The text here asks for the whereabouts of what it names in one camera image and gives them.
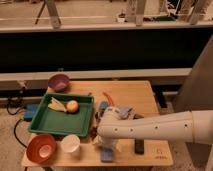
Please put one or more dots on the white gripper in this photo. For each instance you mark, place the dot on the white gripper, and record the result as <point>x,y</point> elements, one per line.
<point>107,143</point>

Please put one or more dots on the blue sponge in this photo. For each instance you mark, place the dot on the blue sponge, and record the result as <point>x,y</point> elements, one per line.
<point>107,155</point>

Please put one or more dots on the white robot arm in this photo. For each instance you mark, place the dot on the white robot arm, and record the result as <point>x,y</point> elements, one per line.
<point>187,126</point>

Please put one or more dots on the green plastic tray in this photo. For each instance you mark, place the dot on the green plastic tray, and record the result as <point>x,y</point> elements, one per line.
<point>50,121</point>

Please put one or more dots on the bunch of dark grapes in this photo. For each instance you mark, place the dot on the bunch of dark grapes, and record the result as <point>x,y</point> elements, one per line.
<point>93,132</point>

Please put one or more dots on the black remote control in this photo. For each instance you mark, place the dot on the black remote control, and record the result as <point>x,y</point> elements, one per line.
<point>139,146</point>

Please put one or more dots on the grey folded cloth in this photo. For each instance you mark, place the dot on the grey folded cloth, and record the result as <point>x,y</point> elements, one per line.
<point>125,112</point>

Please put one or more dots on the blue cylindrical can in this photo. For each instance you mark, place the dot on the blue cylindrical can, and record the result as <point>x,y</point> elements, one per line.
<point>102,107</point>

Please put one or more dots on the white cup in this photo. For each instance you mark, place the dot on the white cup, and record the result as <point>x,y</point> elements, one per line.
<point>70,144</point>

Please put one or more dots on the orange carrot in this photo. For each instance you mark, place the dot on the orange carrot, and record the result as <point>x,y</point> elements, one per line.
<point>110,101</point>

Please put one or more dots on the peach fruit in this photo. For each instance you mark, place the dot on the peach fruit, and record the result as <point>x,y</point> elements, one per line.
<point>72,106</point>

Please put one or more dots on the yellow banana piece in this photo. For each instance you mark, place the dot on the yellow banana piece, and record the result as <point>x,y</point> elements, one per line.
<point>56,105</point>

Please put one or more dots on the red bowl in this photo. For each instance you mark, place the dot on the red bowl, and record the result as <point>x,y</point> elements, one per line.
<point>41,148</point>

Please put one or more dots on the purple bowl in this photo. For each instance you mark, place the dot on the purple bowl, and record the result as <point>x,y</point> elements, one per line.
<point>59,82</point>

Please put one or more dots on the blue power box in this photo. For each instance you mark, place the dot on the blue power box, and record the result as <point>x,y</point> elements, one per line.
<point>30,111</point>

